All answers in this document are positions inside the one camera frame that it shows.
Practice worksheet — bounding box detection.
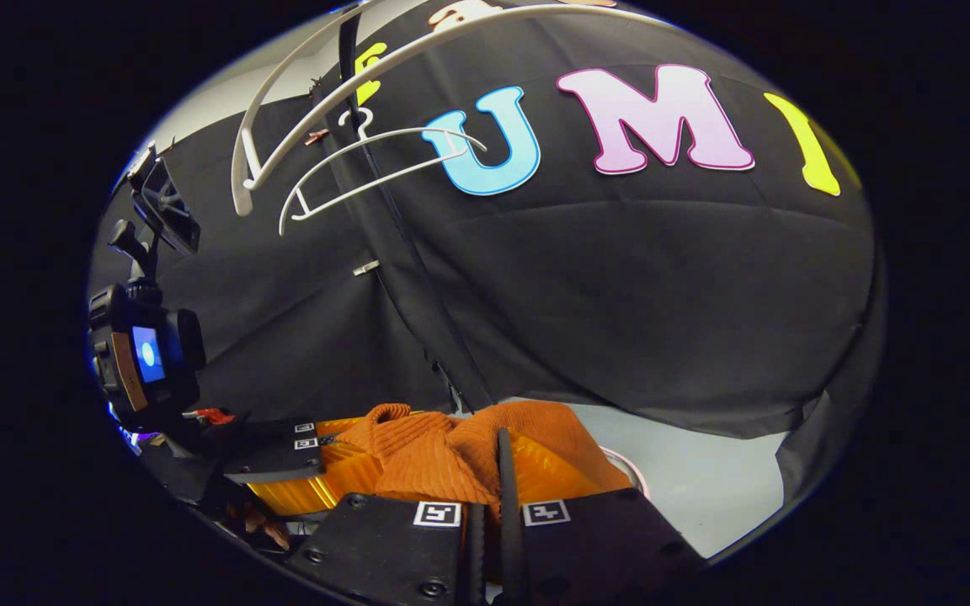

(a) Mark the white clothes hanger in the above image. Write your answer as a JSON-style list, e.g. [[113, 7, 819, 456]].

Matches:
[[231, 0, 680, 218], [279, 108, 488, 237]]

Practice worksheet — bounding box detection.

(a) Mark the orange corduroy jacket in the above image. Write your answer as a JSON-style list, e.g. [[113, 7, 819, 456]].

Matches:
[[329, 400, 633, 514]]

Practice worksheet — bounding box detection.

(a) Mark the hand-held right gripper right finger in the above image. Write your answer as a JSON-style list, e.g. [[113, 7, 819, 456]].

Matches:
[[496, 425, 709, 606]]

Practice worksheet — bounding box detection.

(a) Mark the black backdrop cloth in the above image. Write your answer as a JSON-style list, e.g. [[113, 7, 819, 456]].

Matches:
[[89, 0, 886, 497]]

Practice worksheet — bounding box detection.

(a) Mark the white laundry hamper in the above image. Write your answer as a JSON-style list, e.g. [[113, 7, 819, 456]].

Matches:
[[599, 444, 651, 499]]

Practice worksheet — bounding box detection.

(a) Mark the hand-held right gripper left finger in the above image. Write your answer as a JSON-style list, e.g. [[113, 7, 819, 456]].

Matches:
[[285, 491, 488, 606]]

